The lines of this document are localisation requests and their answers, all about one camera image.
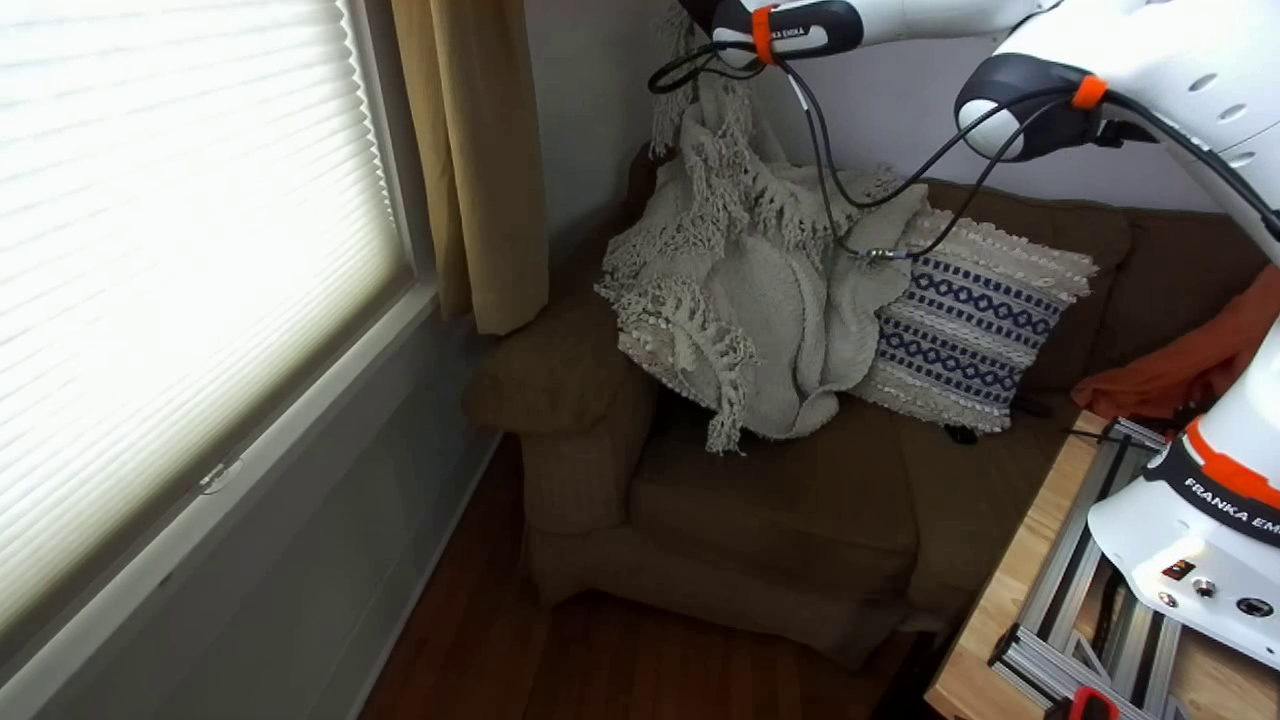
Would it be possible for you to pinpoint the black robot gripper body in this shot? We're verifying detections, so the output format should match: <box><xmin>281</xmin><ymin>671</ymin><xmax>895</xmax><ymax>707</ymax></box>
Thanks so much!
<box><xmin>675</xmin><ymin>0</ymin><xmax>754</xmax><ymax>66</ymax></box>

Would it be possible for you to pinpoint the cream fringed knit blanket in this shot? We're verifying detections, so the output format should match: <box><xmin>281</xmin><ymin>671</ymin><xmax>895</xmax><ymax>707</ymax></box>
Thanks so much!
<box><xmin>592</xmin><ymin>52</ymin><xmax>930</xmax><ymax>459</ymax></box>

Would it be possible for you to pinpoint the tan curtain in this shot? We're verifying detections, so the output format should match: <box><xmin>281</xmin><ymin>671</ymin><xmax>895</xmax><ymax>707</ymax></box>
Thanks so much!
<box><xmin>389</xmin><ymin>0</ymin><xmax>557</xmax><ymax>340</ymax></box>

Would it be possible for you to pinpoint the blue white patterned pillow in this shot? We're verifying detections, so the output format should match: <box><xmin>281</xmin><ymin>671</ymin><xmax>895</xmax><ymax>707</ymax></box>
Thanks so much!
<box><xmin>851</xmin><ymin>205</ymin><xmax>1105</xmax><ymax>437</ymax></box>

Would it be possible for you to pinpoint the brown fabric sofa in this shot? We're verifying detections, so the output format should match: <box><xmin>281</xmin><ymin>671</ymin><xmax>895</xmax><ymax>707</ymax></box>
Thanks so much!
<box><xmin>465</xmin><ymin>144</ymin><xmax>1280</xmax><ymax>671</ymax></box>

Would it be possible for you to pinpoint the orange cloth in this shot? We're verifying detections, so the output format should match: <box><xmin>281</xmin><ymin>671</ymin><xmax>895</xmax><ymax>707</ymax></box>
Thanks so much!
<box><xmin>1066</xmin><ymin>266</ymin><xmax>1280</xmax><ymax>429</ymax></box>

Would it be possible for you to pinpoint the white pleated window blind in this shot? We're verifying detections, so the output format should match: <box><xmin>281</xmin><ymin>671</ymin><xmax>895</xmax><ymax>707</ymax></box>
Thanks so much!
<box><xmin>0</xmin><ymin>0</ymin><xmax>411</xmax><ymax>635</ymax></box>

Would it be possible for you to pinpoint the red clamp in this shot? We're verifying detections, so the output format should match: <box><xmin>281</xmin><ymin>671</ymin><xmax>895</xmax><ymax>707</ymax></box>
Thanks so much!
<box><xmin>1040</xmin><ymin>684</ymin><xmax>1141</xmax><ymax>720</ymax></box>

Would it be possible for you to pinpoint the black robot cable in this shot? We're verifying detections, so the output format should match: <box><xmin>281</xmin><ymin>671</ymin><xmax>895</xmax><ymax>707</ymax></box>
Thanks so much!
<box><xmin>644</xmin><ymin>37</ymin><xmax>1063</xmax><ymax>266</ymax></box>

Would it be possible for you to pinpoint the grey window frame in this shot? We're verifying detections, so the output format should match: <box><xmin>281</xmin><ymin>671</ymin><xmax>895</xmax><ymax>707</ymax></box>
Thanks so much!
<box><xmin>0</xmin><ymin>0</ymin><xmax>442</xmax><ymax>720</ymax></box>

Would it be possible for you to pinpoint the aluminium profile frame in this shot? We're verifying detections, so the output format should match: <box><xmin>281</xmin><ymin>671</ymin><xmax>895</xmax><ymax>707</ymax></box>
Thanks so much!
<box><xmin>987</xmin><ymin>415</ymin><xmax>1192</xmax><ymax>720</ymax></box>

